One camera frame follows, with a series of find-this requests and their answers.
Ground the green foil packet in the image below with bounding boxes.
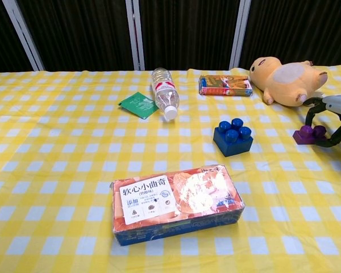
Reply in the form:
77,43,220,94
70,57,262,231
118,92,159,119

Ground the yellow white checkered tablecloth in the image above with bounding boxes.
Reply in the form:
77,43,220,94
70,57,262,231
0,64,341,273

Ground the yellow plush toy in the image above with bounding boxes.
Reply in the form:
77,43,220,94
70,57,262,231
249,56,328,107

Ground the white partition post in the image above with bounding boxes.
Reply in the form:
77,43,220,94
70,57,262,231
126,0,145,71
229,0,251,69
2,0,45,72

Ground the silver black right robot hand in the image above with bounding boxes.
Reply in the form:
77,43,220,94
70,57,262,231
302,94,341,148

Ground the purple two-stud toy brick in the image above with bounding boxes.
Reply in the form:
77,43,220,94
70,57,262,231
292,125,328,146

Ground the small orange snack box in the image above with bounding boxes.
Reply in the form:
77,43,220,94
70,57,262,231
198,75,253,97

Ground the clear plastic water bottle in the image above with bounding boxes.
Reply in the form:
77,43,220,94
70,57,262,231
151,67,180,122

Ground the blue four-stud toy brick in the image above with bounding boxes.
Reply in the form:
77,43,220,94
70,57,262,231
213,118,254,158

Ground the large orange cookie box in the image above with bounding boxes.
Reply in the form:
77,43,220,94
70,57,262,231
110,164,245,247

